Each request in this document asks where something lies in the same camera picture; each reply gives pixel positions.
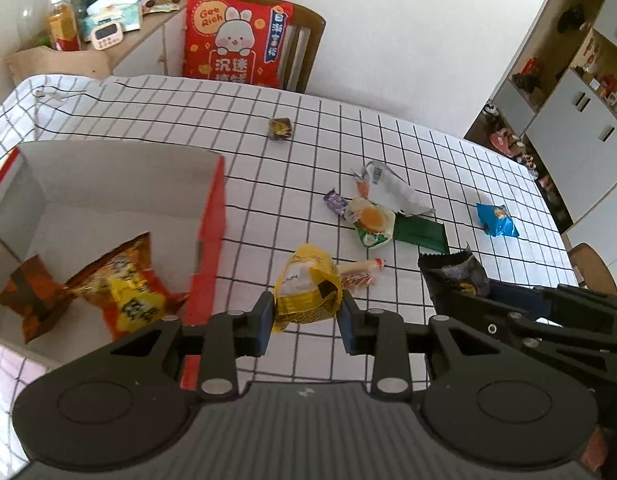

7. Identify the black snack packet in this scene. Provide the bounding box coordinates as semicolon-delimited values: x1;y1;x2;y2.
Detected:
418;248;491;315

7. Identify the dark green snack packet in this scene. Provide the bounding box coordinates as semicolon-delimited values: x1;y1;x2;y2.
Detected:
393;214;449;254

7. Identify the yellow snack bag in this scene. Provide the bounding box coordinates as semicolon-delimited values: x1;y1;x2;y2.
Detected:
273;244;343;333

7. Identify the white snack wrapper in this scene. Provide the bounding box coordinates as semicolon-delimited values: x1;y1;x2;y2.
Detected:
353;160;434;217

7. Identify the person's right hand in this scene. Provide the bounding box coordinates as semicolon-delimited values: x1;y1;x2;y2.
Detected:
579;427;609;474

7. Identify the sausage stick red tip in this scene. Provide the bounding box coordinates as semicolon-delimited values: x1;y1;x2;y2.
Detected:
337;258;384;292

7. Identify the blue snack packet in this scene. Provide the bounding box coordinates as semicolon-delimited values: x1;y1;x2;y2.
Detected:
475;204;519;237

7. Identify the egg pastry clear packet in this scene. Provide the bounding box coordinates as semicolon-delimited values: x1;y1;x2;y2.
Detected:
344;197;396;249

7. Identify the red yellow chip bag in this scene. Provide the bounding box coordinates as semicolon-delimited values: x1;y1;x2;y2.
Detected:
66;232;188;340

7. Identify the checkered white tablecloth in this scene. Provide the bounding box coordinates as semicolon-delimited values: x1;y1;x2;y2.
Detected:
0;72;579;476

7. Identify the purple candy wrapper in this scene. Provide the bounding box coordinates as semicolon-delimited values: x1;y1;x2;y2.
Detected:
323;188;348;218

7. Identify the red white cardboard box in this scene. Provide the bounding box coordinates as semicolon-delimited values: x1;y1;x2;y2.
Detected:
0;140;226;367

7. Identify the orange brown snack packet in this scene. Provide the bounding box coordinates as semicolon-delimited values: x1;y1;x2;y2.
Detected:
0;255;74;344

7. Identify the small brown gold candy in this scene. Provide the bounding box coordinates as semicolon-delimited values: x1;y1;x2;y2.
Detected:
268;117;293;141

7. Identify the red rabbit cushion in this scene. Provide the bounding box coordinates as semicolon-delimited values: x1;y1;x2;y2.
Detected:
182;0;294;88

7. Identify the low wooden side cabinet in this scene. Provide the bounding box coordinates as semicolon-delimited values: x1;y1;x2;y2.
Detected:
2;0;200;82

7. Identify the brown wooden chair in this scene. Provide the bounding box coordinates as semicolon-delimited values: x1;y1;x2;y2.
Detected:
244;0;325;93

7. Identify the pink digital timer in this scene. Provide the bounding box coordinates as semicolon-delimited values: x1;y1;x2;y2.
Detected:
90;21;124;51

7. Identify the tissue pack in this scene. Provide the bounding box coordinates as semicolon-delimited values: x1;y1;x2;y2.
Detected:
81;0;142;41

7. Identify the orange juice bottle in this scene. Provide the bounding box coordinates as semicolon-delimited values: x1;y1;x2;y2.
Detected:
47;0;81;52

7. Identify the clear glass bowl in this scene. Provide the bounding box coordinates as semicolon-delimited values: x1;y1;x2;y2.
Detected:
17;0;86;48

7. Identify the white wall cupboard unit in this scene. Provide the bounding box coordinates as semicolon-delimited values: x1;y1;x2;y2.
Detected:
467;0;617;270

